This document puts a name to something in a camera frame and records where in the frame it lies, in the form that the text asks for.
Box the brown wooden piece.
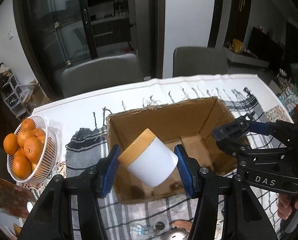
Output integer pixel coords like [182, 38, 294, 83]
[170, 220, 192, 232]

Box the silver oval case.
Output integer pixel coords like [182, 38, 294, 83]
[162, 228, 189, 240]

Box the white jar yellow lid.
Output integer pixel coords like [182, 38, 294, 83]
[118, 128, 178, 187]

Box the blue white doll figure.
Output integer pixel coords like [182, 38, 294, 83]
[130, 224, 154, 236]

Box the person right hand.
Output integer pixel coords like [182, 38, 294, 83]
[278, 194, 298, 220]

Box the patterned table runner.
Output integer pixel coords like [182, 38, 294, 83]
[265, 106, 293, 123]

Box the brown cardboard box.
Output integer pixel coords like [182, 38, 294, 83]
[106, 97, 237, 205]

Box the grey checked tablecloth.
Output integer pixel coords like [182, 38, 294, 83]
[65, 90, 269, 239]

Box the white fruit basket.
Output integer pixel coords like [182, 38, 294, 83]
[3, 115, 61, 185]

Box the orange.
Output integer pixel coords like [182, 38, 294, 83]
[3, 133, 18, 155]
[23, 137, 43, 163]
[13, 150, 32, 180]

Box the grey chair right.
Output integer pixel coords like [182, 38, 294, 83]
[173, 47, 229, 77]

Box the grey chair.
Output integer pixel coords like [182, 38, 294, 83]
[173, 47, 229, 77]
[61, 53, 144, 98]

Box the glass vase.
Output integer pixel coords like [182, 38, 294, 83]
[0, 178, 36, 219]

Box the grey chair left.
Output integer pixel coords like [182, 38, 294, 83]
[61, 53, 144, 98]

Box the white shelf rack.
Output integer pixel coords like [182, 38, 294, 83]
[0, 72, 30, 121]

